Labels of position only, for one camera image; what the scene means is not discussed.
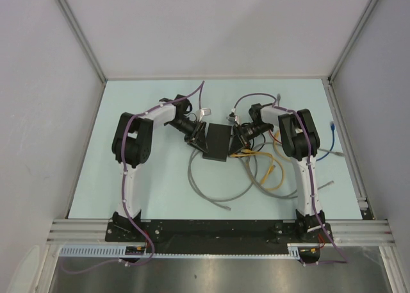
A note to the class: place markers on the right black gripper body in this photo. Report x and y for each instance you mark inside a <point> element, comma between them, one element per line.
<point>248,133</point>

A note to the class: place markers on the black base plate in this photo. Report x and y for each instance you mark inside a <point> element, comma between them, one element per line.
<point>215,237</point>

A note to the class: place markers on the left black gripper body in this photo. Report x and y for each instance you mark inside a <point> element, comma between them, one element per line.
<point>197,127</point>

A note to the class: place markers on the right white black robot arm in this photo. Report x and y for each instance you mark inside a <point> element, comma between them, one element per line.
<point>300,143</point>

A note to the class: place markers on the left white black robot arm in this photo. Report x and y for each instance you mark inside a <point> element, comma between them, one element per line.
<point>132,145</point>

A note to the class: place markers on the aluminium frame rail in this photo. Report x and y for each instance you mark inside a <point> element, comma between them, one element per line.
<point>345,232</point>

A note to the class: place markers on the right grey cable duct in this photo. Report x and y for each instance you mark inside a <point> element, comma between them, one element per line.
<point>305,249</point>

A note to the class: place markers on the black network switch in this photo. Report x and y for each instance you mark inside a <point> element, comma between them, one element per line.
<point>218,140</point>

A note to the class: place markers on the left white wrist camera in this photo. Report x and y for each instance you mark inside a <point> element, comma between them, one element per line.
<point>202,113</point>

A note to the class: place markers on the grey slotted cable duct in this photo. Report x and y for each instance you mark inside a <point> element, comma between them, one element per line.
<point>102,251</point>

